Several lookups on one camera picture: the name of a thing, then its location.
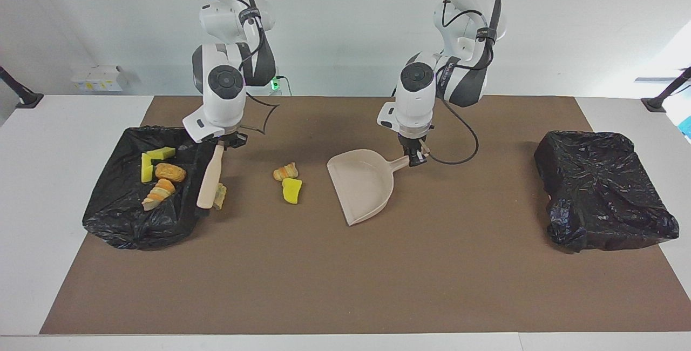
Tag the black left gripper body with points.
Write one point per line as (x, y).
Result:
(413, 143)

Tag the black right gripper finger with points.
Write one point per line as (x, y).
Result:
(242, 140)

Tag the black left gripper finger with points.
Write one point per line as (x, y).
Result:
(415, 159)

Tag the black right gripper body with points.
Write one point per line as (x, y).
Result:
(229, 139)

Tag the beige hand brush black bristles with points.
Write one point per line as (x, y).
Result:
(210, 178)

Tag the small orange striped croissant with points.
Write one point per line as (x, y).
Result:
(286, 171)

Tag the pale flaky pastry piece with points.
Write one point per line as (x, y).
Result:
(221, 195)

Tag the beige plastic dustpan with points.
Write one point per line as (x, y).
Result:
(361, 183)

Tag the brown oval bread roll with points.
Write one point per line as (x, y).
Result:
(170, 171)

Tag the large green yellow sponge piece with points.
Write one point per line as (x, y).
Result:
(161, 152)

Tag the plain yellow sponge piece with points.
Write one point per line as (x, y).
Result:
(291, 190)

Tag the small yellow green sponge piece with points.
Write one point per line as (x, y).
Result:
(146, 167)

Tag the pale orange-striped bread chunk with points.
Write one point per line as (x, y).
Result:
(158, 193)

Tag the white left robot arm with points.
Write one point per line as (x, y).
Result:
(415, 81)

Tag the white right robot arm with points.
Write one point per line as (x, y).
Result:
(224, 86)

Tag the black bag lined bin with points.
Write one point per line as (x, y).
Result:
(124, 221)
(604, 189)

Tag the brown table mat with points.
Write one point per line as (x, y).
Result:
(324, 297)

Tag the black stand leg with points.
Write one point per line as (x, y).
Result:
(21, 94)
(664, 97)

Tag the blue object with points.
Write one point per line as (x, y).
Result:
(686, 127)

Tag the white wall outlet box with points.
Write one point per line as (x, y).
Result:
(97, 78)

